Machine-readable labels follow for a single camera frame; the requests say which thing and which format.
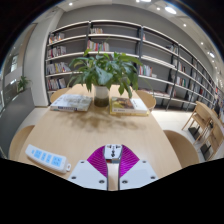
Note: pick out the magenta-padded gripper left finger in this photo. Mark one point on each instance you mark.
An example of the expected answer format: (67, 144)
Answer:
(85, 175)

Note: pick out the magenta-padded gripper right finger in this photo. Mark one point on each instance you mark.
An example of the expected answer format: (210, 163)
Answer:
(140, 175)

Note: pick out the small white charger block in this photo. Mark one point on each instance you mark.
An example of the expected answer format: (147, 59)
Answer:
(113, 151)

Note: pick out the white power strip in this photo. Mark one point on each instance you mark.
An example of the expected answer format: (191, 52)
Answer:
(46, 157)

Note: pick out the round-backed wooden chair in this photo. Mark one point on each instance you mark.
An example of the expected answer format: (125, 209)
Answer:
(147, 99)
(181, 146)
(57, 94)
(18, 141)

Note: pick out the yellow cover book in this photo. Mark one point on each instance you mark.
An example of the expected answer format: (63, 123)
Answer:
(128, 106)

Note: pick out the white and blue book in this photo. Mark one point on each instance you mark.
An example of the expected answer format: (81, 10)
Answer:
(71, 102)

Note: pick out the green potted plant, glass vase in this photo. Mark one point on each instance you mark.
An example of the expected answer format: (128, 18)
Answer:
(101, 75)

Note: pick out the small green background plant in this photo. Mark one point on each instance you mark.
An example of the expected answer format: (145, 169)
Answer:
(22, 82)

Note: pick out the grey bookshelf unit with books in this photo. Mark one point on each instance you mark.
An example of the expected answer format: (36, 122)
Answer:
(116, 36)

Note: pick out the ceiling lights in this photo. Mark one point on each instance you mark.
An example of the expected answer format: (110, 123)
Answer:
(170, 10)

